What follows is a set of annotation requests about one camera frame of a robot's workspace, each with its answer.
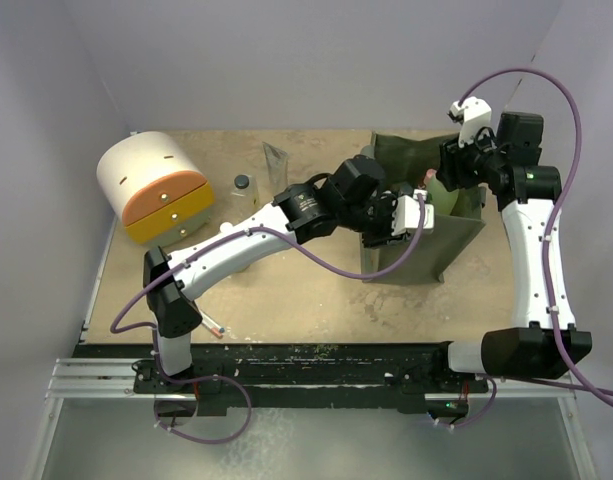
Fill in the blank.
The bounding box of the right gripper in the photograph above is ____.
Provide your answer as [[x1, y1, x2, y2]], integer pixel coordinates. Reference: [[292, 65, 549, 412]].
[[439, 124, 506, 191]]

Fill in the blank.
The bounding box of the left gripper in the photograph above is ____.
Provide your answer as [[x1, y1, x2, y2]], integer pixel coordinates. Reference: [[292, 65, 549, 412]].
[[339, 192, 411, 250]]

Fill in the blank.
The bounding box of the green bottle beige cap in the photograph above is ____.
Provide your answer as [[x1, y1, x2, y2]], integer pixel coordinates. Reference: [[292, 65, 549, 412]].
[[424, 169, 459, 215]]

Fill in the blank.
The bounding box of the green canvas bag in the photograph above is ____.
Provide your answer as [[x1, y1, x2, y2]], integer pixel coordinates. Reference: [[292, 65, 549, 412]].
[[361, 132, 486, 286]]

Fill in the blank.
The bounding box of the clear bottle yellow label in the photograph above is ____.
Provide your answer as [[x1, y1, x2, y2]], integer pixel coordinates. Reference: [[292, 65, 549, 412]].
[[232, 174, 260, 216]]

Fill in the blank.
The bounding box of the green pump bottle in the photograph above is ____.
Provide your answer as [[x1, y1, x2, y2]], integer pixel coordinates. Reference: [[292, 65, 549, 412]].
[[219, 222, 234, 233]]

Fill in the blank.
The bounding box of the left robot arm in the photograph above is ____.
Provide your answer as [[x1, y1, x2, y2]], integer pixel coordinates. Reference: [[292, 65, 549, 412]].
[[143, 155, 428, 392]]

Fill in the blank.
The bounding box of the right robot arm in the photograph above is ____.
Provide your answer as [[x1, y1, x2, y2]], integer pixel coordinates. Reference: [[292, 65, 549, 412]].
[[430, 107, 592, 391]]

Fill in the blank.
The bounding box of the silver squeeze tube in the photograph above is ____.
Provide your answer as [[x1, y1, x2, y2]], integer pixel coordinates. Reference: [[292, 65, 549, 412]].
[[262, 142, 289, 195]]

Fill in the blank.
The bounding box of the orange capped pen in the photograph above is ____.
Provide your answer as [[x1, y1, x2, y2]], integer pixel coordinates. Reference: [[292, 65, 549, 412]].
[[201, 313, 225, 339]]

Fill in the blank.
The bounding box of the white round drawer box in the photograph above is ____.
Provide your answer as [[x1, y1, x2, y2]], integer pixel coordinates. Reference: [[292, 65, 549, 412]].
[[96, 131, 215, 248]]

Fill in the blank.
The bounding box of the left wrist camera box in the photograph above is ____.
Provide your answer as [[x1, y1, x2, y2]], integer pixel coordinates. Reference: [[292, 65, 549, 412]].
[[391, 189, 435, 236]]

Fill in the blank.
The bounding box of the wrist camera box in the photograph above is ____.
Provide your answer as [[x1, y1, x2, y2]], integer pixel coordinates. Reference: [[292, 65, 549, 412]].
[[391, 189, 435, 236], [448, 96, 492, 148]]

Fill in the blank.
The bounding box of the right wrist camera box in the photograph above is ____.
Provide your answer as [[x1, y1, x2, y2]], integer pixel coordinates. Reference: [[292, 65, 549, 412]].
[[448, 96, 492, 148]]

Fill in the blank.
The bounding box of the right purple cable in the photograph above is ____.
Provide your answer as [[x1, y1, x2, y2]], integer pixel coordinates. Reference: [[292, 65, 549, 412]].
[[435, 67, 613, 432]]

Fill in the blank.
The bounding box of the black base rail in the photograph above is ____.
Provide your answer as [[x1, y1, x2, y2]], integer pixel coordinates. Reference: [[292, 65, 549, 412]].
[[73, 342, 492, 418]]

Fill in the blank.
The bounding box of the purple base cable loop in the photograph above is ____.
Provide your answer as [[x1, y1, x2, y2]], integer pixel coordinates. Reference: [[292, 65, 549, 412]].
[[153, 374, 253, 444]]

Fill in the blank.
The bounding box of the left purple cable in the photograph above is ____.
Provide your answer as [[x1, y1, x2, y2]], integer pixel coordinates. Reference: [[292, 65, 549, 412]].
[[109, 193, 427, 386]]

